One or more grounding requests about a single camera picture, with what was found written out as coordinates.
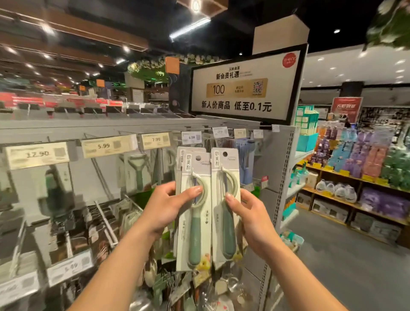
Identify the person's left forearm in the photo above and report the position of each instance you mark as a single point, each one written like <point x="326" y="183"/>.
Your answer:
<point x="115" y="275"/>

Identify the red standing sign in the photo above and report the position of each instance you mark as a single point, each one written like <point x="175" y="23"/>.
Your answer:
<point x="346" y="109"/>

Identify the white promo sign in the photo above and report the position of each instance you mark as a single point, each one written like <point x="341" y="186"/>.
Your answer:
<point x="282" y="96"/>

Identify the orange aisle number sign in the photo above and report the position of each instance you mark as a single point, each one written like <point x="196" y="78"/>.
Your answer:
<point x="172" y="65"/>

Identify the kitchen tools display rack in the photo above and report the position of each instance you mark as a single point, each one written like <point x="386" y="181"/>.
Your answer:
<point x="275" y="179"/>

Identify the person's left hand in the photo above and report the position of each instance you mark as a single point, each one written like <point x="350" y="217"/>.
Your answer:
<point x="163" y="208"/>

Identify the blue card packets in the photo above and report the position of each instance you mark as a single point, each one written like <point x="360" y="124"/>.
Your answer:
<point x="245" y="160"/>

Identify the black chalkboard pillar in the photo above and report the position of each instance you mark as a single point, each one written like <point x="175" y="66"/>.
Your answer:
<point x="180" y="90"/>

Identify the person's right hand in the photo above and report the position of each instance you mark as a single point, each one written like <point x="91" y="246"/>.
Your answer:
<point x="256" y="224"/>

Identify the rows of hanging utensil packets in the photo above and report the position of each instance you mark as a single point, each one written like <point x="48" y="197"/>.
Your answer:
<point x="70" y="205"/>

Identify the person's right forearm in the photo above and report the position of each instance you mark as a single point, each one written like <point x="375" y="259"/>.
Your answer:
<point x="301" y="285"/>

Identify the wooden display stand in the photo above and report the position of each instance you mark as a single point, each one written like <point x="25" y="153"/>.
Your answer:
<point x="359" y="202"/>

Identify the green foliage ceiling decor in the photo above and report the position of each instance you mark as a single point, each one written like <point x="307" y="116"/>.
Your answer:
<point x="160" y="64"/>

